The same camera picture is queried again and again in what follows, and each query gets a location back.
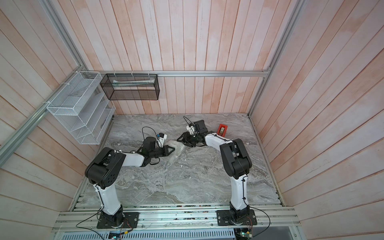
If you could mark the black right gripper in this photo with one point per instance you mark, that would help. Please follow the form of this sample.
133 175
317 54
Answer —
186 138

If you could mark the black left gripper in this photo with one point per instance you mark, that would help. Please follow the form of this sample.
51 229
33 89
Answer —
166 150

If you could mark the clear bubble wrap sheet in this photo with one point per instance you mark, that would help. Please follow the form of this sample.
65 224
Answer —
180 150

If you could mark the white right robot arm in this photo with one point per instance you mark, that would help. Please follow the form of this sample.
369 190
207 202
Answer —
236 160

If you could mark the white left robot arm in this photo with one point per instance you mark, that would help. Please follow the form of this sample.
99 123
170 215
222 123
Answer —
103 171

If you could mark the red tape dispenser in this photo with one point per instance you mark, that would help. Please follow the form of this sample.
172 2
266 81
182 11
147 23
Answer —
222 130

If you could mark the black mesh basket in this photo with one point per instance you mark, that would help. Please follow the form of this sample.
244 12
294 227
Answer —
131 87

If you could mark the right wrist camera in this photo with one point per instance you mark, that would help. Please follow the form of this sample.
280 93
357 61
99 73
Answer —
191 129

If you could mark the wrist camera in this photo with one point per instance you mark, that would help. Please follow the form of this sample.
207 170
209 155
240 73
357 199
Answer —
191 129
161 137

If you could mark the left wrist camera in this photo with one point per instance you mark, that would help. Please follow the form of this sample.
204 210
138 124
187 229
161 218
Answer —
161 137

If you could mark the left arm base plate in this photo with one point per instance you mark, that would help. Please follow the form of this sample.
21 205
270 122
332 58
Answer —
120 219

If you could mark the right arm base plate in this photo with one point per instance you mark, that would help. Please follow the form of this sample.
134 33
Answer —
236 218

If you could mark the aluminium frame rail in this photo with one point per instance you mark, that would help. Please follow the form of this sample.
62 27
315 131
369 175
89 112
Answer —
242 73

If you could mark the white wire mesh shelf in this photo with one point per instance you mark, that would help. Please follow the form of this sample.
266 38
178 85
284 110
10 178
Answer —
82 110

